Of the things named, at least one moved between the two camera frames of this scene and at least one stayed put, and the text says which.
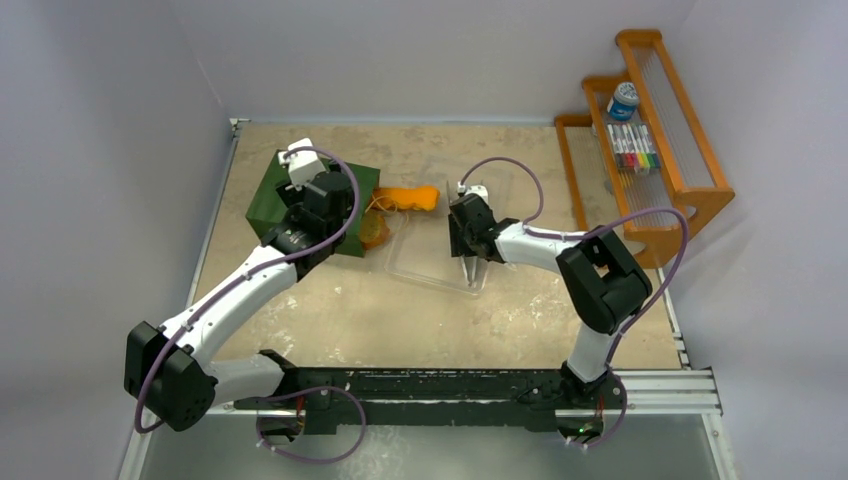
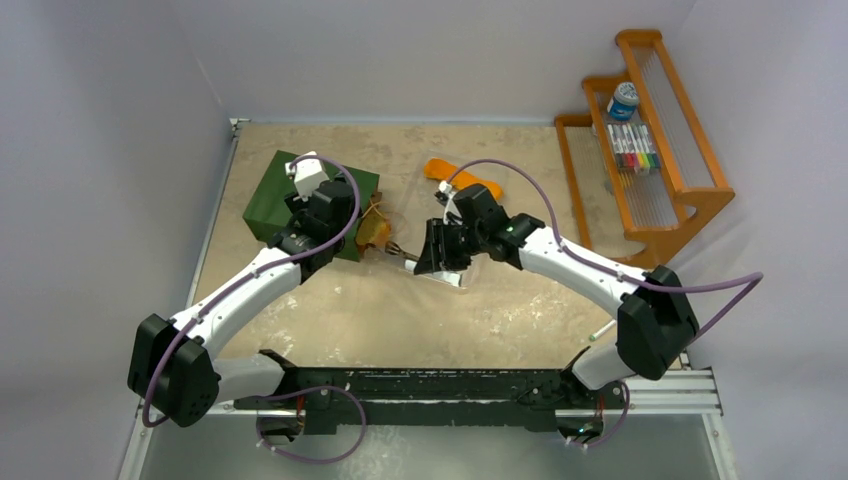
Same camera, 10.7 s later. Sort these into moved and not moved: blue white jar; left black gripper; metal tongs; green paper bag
Moved: metal tongs
Not moved: green paper bag; blue white jar; left black gripper
